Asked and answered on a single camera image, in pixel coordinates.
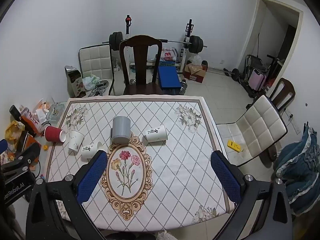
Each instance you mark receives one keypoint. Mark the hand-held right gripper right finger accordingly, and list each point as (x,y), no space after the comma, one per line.
(226,178)

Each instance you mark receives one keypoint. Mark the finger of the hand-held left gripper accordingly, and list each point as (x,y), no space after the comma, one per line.
(27,156)
(2,147)

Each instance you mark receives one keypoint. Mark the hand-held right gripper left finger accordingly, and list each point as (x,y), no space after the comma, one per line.
(92,178)

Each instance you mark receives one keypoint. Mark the white paper cup black print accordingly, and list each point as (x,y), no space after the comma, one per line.
(89,151)
(155,133)

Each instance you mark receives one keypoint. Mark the red ribbed paper cup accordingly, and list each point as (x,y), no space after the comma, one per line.
(53,133)

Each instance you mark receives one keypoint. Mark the grey plastic cup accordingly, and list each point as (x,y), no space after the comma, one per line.
(121,130)

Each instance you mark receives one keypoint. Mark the orange box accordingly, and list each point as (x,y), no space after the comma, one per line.
(31,142)

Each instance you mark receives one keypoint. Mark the yellow plastic bag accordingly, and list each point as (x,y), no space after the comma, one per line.
(13,131)

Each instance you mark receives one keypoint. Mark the yellow tool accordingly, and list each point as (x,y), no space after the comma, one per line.
(233,146)

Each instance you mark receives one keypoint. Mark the orange snack packet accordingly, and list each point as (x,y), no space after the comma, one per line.
(31,120)

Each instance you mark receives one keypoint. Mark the crumpled white paper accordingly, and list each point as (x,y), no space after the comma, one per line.
(41,115)

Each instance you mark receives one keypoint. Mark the glass ashtray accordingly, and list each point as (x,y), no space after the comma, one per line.
(55,111)

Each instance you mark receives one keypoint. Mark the white padded chair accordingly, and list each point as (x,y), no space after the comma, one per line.
(257,127)
(96,62)

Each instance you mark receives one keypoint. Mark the floral diamond pattern tablecloth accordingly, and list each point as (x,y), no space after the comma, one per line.
(165,180)

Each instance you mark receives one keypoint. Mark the blue ruffled cloth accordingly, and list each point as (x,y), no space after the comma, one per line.
(297,165)

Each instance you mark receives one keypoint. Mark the brown gift box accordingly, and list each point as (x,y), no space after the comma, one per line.
(75,85)

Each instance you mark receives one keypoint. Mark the silver weight plate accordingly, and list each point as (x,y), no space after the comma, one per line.
(96,91)
(103,83)

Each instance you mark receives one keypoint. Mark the green white plastic bag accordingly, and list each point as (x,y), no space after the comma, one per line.
(90,81)

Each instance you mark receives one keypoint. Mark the chrome dumbbell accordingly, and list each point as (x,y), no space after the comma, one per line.
(132,81)
(183,85)

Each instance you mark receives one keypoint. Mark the pink suitcase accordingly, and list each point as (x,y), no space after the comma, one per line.
(257,79)

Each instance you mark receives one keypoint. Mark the black dumbbell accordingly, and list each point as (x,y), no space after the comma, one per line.
(235,73)

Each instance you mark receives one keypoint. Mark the cardboard box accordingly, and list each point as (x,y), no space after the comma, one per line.
(196,73)

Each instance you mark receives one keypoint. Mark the dark wooden chair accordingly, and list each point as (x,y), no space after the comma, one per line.
(140,55)
(288,86)

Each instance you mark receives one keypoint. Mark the blue bench pad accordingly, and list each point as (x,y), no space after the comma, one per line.
(168,77)

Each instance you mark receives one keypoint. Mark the clear plastic bag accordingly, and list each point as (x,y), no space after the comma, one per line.
(195,60)

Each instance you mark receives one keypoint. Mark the red white plastic bag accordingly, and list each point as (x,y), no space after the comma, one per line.
(168,55)

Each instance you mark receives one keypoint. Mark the black barbell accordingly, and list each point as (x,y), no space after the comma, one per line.
(116,41)

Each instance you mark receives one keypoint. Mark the white weight rack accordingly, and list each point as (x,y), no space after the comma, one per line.
(186,33)

